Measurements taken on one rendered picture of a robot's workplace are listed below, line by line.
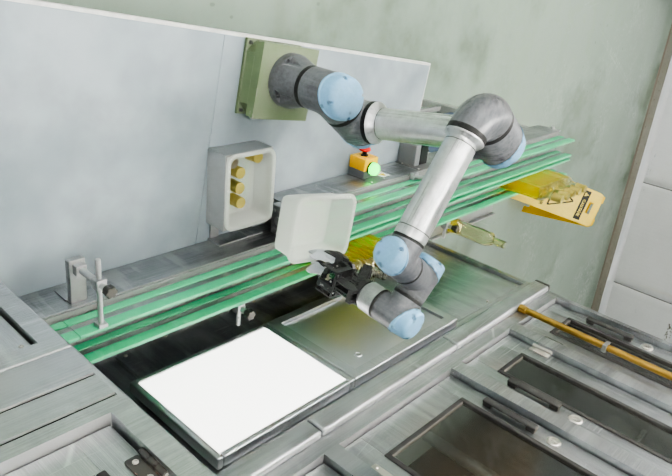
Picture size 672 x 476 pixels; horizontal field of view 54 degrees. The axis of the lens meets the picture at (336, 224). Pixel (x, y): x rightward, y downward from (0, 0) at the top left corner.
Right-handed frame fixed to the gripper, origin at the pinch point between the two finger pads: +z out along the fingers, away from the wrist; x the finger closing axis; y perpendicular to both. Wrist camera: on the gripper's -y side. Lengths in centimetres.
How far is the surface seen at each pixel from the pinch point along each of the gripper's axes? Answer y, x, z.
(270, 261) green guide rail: -2.3, 11.2, 16.3
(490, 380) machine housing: -31, 20, -45
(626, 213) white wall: -624, 109, 88
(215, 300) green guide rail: 13.9, 21.0, 17.7
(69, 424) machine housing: 81, -3, -30
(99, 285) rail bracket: 52, 6, 14
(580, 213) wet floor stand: -359, 58, 52
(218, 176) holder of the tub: 8.5, -8.7, 32.4
